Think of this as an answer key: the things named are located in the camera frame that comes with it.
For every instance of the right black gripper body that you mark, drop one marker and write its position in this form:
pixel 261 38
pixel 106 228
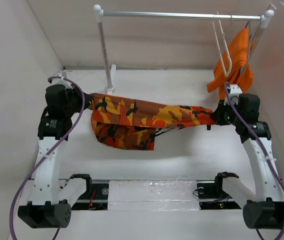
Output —
pixel 227 115

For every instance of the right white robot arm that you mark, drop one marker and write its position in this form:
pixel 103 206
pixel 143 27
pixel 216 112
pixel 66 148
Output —
pixel 264 207

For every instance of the white foam block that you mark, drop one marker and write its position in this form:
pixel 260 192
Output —
pixel 153 195

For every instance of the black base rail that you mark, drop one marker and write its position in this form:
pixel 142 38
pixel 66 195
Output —
pixel 97 199

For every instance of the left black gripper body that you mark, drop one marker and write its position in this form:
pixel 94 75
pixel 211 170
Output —
pixel 75 101

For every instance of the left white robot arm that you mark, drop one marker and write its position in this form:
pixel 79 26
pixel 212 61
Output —
pixel 50 204

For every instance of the orange cloth on hanger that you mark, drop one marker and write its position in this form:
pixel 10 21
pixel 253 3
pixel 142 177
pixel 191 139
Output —
pixel 238 53

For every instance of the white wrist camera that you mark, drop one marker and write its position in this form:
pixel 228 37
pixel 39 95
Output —
pixel 59 79
pixel 232 94

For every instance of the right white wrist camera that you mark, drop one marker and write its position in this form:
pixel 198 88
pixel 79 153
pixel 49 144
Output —
pixel 232 94

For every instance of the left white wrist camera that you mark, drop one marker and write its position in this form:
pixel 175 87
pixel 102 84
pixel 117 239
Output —
pixel 59 79

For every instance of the grey hanger holding cloth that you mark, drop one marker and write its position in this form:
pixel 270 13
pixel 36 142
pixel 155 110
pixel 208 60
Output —
pixel 254 34

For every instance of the orange camouflage trousers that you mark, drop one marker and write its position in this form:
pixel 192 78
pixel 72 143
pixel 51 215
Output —
pixel 132 124

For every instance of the white metal clothes rack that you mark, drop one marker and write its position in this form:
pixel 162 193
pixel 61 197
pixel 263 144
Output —
pixel 110 70

